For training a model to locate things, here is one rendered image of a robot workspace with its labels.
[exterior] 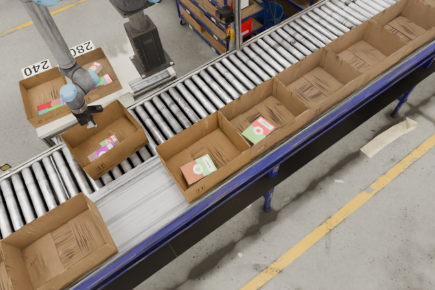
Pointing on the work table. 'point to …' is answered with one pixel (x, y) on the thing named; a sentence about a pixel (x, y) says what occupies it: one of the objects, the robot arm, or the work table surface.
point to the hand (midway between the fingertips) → (95, 123)
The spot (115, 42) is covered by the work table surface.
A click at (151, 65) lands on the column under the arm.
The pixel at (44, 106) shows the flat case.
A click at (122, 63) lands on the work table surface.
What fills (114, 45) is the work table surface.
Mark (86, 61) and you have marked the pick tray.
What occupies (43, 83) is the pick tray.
